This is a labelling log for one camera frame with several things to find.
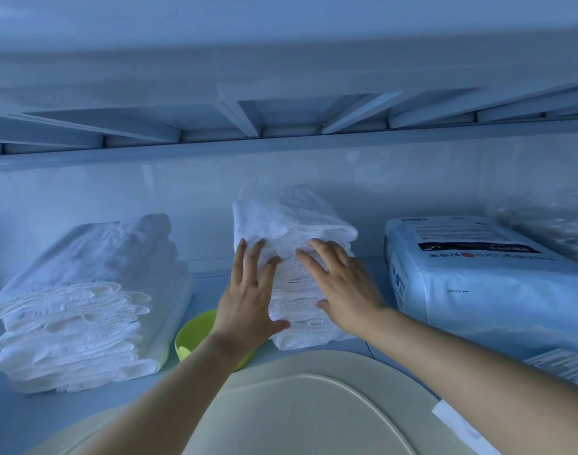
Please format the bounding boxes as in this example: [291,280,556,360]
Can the person's right hand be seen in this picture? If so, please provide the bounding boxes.
[295,239,389,339]

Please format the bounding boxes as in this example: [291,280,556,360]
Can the person's left hand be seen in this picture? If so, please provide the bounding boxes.
[208,238,292,371]

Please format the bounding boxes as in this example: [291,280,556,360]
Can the narrow stack of white pads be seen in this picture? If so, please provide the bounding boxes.
[267,239,358,351]

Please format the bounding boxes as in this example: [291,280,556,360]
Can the small white towel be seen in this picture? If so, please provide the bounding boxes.
[232,185,359,261]

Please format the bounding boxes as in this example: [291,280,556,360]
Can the person's right forearm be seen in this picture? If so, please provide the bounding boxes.
[350,307,578,455]

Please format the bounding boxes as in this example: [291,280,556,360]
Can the person's left forearm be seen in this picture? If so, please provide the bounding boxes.
[78,337,246,455]

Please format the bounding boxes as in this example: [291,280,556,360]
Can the green plastic bowl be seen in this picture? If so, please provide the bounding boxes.
[174,309,256,373]

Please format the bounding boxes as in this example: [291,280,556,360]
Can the cream plastic lid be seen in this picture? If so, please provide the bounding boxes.
[28,350,503,455]

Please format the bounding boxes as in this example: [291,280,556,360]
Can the light blue diaper pack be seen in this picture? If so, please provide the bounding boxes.
[383,215,578,390]

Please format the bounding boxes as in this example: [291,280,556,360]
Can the large folded white towel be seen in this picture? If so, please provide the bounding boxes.
[0,213,178,320]

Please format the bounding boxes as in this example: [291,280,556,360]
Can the wide stack of white pads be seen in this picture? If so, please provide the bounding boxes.
[0,258,196,395]

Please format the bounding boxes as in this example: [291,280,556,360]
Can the clear plastic package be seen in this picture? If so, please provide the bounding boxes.
[495,194,578,270]

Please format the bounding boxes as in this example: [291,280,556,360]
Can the white metal shelf frame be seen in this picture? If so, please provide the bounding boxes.
[0,23,578,172]

